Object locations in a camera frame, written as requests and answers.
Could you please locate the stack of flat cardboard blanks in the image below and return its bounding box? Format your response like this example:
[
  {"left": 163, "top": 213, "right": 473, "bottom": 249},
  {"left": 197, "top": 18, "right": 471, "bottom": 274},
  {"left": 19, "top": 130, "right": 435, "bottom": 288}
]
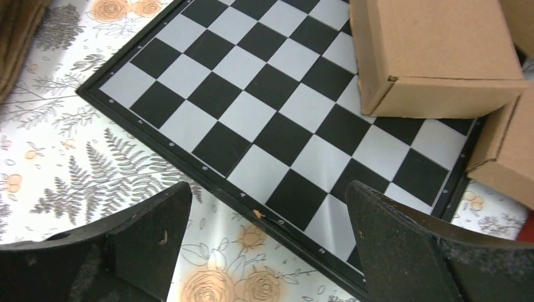
[{"left": 1, "top": 0, "right": 51, "bottom": 101}]

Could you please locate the red box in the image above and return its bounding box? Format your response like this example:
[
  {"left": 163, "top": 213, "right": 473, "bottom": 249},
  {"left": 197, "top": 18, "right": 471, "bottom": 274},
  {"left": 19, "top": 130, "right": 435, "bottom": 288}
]
[{"left": 516, "top": 211, "right": 534, "bottom": 243}]

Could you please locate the brown cardboard box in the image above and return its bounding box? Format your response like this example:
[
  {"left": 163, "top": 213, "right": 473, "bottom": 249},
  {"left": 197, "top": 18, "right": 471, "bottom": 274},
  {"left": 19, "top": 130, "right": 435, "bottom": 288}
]
[{"left": 499, "top": 0, "right": 533, "bottom": 59}]

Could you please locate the folded cardboard box upright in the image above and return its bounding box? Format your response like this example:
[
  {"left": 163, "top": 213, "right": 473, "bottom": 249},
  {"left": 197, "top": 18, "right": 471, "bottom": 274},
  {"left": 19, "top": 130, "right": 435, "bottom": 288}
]
[{"left": 349, "top": 1, "right": 529, "bottom": 119}]

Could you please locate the floral table mat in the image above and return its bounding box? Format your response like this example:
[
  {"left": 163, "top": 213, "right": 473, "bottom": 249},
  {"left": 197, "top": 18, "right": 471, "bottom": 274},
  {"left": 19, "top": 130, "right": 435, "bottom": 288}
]
[{"left": 0, "top": 0, "right": 534, "bottom": 302}]

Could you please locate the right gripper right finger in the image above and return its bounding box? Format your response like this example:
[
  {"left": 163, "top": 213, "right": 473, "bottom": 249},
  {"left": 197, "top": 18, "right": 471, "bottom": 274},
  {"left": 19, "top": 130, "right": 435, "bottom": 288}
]
[{"left": 345, "top": 181, "right": 533, "bottom": 301}]

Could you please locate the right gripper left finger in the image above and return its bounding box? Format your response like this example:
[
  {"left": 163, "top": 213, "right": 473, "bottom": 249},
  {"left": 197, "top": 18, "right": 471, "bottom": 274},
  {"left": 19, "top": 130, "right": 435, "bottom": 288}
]
[{"left": 1, "top": 182, "right": 192, "bottom": 301}]

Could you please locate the black white checkerboard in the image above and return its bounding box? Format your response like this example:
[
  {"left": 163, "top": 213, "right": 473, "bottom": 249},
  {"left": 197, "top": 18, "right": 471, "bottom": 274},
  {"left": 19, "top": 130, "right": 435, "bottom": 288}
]
[{"left": 77, "top": 1, "right": 482, "bottom": 300}]

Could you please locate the folded cardboard box flat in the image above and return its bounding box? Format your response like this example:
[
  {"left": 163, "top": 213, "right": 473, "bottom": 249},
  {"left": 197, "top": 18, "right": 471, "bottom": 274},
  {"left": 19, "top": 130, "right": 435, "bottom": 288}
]
[{"left": 467, "top": 84, "right": 533, "bottom": 209}]

